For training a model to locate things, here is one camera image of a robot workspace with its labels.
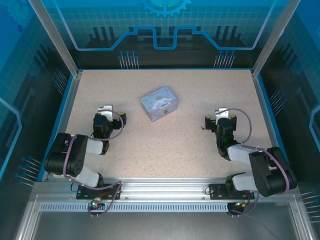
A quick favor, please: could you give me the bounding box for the pale blue cartoon tin box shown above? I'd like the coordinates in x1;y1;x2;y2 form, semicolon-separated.
140;85;180;123

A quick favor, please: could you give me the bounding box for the blue printed side panel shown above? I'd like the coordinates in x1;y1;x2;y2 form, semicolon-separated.
0;0;76;240
259;0;320;226

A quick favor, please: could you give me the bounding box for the small connector with green light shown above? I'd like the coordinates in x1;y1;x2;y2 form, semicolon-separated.
233;200;251;210
90;198;104;210

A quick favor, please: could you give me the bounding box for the blue printed back panel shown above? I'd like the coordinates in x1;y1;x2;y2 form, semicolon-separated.
46;0;288;70

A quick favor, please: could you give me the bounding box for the aluminium table side rail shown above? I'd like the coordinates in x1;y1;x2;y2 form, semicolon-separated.
41;70;84;182
250;69;296;181

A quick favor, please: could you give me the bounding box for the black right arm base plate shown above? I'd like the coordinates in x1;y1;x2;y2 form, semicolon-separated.
208;183;256;201

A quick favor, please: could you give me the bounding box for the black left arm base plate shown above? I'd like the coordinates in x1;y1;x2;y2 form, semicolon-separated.
76;183;123;201

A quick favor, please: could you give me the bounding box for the aluminium mounting rail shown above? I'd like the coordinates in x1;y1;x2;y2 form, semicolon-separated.
33;176;301;201

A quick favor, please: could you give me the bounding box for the aluminium frame post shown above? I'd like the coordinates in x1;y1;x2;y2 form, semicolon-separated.
27;0;84;77
250;0;305;77

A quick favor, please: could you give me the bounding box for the slotted grey cable duct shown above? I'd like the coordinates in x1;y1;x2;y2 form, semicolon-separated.
39;202;238;214

